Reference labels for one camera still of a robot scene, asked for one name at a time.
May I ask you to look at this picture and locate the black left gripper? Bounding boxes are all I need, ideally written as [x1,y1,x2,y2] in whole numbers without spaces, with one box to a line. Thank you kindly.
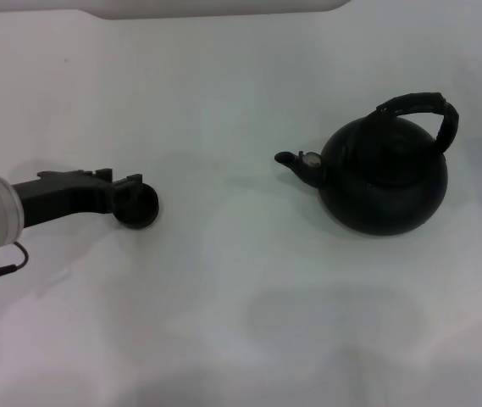
[11,168,144,232]

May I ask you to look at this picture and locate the dark brown small teacup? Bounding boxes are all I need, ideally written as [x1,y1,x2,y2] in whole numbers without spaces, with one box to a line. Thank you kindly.
[115,185,160,231]

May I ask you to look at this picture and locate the black round teapot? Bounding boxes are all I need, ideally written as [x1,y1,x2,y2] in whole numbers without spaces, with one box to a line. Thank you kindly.
[273,91,460,237]

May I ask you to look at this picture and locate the white rounded panel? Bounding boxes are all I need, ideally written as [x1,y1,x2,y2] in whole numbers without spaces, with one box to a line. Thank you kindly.
[0,0,351,21]

